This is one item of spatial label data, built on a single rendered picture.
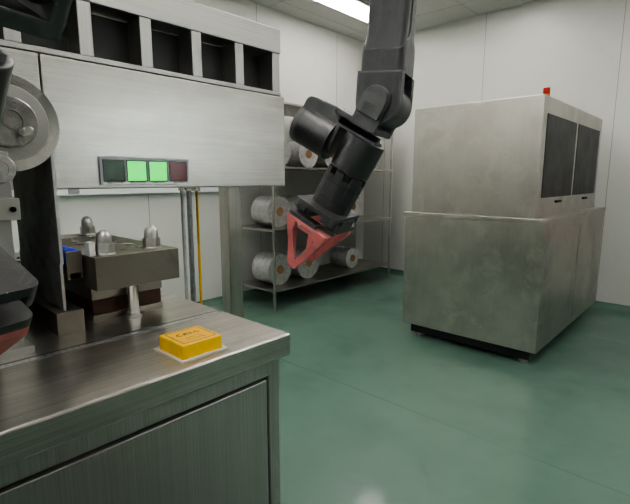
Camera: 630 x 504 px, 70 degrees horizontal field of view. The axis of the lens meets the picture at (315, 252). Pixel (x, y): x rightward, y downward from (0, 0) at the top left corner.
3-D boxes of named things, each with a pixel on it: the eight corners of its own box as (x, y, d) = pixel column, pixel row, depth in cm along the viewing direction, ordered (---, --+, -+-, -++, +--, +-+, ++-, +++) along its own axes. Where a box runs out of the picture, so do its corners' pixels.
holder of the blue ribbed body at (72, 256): (67, 280, 79) (65, 252, 78) (28, 263, 94) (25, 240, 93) (86, 277, 81) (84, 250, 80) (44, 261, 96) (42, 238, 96)
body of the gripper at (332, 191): (290, 207, 61) (315, 158, 59) (321, 203, 70) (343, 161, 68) (328, 232, 59) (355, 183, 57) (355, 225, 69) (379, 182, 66)
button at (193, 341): (183, 361, 66) (182, 346, 65) (159, 349, 71) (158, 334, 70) (222, 348, 71) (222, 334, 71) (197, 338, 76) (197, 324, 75)
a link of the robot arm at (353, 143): (381, 141, 57) (393, 144, 62) (337, 116, 59) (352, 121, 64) (355, 188, 59) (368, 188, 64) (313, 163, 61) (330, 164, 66)
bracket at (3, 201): (-3, 363, 66) (-28, 148, 61) (-13, 352, 70) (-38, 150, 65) (36, 353, 69) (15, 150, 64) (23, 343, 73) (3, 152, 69)
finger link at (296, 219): (265, 255, 64) (293, 198, 61) (288, 248, 70) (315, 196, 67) (302, 282, 62) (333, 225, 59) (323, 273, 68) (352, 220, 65)
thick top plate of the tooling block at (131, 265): (97, 292, 78) (94, 257, 77) (27, 263, 105) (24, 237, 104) (179, 277, 90) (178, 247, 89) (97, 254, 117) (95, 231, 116)
